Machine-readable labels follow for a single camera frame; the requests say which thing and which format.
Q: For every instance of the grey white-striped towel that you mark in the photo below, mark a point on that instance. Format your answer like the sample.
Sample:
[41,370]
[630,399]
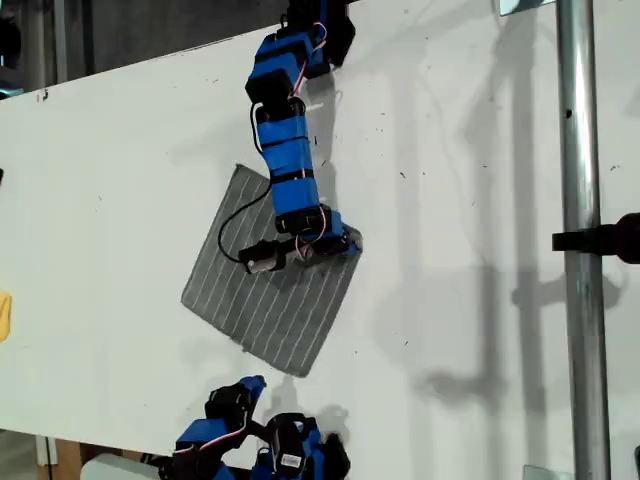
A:
[270,315]

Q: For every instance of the white box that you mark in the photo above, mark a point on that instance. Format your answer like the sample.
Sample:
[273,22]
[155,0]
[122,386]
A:
[120,470]

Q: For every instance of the yellow object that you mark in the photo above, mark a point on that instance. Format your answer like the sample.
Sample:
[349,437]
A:
[4,317]

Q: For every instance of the black clamp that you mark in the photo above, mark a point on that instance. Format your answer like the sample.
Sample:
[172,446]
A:
[610,240]

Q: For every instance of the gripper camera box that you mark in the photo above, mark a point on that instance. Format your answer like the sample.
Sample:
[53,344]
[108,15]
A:
[262,257]
[290,442]

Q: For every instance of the wooden table frame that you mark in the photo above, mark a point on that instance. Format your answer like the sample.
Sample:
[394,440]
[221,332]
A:
[65,457]

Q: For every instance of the steel post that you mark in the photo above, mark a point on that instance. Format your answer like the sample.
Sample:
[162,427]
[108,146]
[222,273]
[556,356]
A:
[582,300]

